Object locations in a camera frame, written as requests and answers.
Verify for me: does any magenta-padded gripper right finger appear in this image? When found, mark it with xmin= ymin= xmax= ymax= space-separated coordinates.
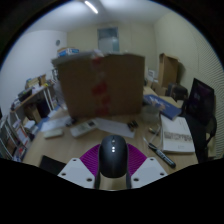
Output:
xmin=125 ymin=143 xmax=169 ymax=190

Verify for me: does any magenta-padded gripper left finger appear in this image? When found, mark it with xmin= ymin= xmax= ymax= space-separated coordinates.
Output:
xmin=57 ymin=143 xmax=101 ymax=190

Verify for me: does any black computer mouse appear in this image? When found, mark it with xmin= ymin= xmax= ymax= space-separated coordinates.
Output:
xmin=98 ymin=134 xmax=130 ymax=179

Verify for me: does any black mouse pad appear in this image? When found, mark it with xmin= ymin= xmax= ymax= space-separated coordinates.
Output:
xmin=38 ymin=155 xmax=67 ymax=176

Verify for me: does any black marker pen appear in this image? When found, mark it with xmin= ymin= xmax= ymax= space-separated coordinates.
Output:
xmin=148 ymin=142 xmax=177 ymax=169

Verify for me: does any small white remote control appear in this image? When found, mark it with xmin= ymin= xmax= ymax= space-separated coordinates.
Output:
xmin=43 ymin=128 xmax=65 ymax=140

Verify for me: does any white book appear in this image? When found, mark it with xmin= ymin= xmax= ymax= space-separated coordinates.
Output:
xmin=160 ymin=114 xmax=196 ymax=155

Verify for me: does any black binder clip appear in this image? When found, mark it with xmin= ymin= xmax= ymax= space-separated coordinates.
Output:
xmin=127 ymin=119 xmax=139 ymax=130

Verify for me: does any white paper sheet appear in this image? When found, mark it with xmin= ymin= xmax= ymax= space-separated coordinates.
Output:
xmin=93 ymin=117 xmax=136 ymax=139

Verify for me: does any clear plastic container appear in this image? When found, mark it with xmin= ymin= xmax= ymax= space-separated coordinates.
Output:
xmin=141 ymin=104 xmax=161 ymax=124

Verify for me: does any blue book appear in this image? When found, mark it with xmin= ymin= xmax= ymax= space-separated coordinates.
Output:
xmin=143 ymin=93 xmax=183 ymax=121

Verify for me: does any cluttered shelf unit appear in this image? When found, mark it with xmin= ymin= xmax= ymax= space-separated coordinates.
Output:
xmin=0 ymin=74 xmax=56 ymax=163

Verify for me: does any black office chair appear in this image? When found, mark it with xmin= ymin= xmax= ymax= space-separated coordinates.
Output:
xmin=181 ymin=77 xmax=218 ymax=164

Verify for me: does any large brown cardboard box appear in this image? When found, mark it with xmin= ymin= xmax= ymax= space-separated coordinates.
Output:
xmin=51 ymin=51 xmax=146 ymax=118

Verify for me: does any open tall cardboard box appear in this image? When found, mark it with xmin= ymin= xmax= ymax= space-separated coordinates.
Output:
xmin=157 ymin=52 xmax=180 ymax=89

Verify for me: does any blue and white box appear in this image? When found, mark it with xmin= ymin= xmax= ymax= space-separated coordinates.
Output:
xmin=56 ymin=46 xmax=81 ymax=58

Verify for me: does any grey door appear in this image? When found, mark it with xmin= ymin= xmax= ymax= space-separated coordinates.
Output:
xmin=97 ymin=26 xmax=121 ymax=54

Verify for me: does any ceiling tube light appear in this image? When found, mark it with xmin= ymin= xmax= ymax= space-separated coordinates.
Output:
xmin=83 ymin=0 xmax=100 ymax=15

